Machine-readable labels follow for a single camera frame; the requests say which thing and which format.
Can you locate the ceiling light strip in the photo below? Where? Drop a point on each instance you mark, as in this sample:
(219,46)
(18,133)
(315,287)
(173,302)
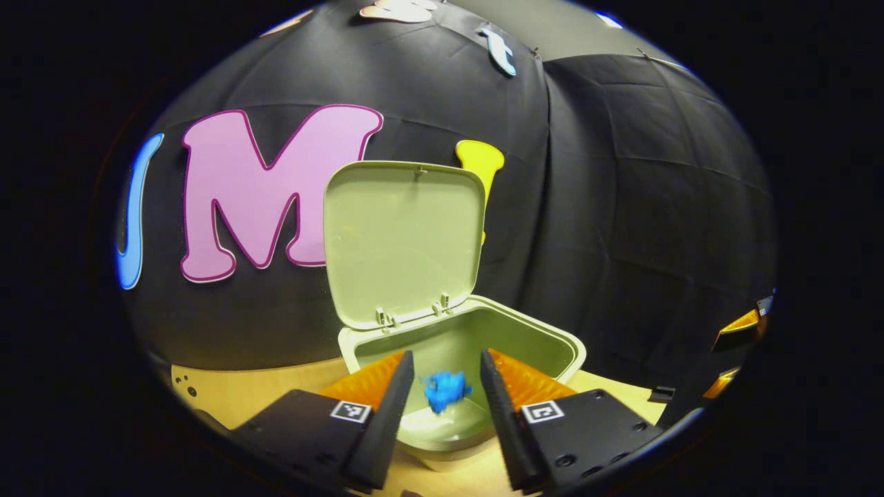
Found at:
(609,19)

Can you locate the small black block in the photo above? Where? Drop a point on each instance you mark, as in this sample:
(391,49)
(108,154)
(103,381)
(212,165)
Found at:
(661,394)

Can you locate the green desktop garbage bin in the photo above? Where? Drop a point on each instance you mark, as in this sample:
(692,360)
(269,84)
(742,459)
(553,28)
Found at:
(400,235)

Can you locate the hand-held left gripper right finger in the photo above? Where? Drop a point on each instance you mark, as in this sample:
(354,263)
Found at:
(507,428)

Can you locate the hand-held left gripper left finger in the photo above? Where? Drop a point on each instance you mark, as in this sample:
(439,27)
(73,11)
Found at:
(387,428)

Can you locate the wooden desktop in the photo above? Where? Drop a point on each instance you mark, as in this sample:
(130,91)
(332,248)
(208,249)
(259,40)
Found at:
(235,390)

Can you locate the blue paper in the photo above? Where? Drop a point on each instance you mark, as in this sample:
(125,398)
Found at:
(445,391)

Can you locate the black backdrop cloth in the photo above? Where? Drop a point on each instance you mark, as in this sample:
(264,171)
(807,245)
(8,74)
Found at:
(621,207)

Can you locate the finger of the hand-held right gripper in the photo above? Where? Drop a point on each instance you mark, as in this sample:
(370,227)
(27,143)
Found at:
(722,385)
(742,323)

